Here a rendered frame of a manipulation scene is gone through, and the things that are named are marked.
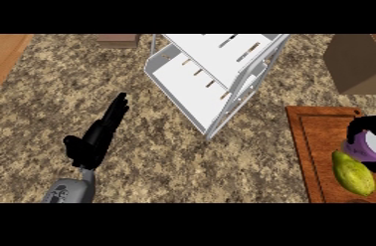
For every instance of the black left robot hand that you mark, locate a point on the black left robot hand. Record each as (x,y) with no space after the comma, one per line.
(100,130)

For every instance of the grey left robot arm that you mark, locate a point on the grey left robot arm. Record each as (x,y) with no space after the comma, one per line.
(74,189)

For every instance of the brown wooden cutting board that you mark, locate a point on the brown wooden cutting board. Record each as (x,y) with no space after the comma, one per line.
(320,147)

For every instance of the small brown block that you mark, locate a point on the small brown block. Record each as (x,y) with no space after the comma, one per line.
(116,40)

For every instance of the green pear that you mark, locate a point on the green pear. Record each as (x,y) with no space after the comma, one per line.
(352,174)

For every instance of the brown box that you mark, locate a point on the brown box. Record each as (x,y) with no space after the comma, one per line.
(352,64)

